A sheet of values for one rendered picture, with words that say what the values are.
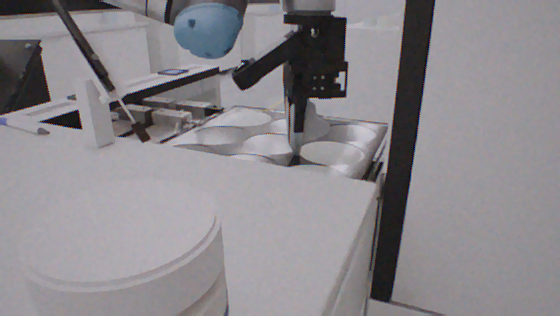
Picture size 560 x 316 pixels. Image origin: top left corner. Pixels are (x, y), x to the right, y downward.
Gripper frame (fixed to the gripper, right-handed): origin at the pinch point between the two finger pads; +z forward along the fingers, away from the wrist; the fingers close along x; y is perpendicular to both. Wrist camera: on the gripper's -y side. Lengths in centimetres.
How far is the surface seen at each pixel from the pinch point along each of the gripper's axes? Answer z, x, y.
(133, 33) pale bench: 12, 396, -91
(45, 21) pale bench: -7, 336, -158
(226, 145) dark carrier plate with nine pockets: 1.3, 6.2, -10.1
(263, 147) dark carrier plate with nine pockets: 1.4, 4.3, -4.0
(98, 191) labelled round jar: -14.7, -39.6, -17.2
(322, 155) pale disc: 1.2, -1.3, 4.7
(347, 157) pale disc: 1.2, -2.6, 8.4
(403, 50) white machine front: -18.0, -24.3, 4.1
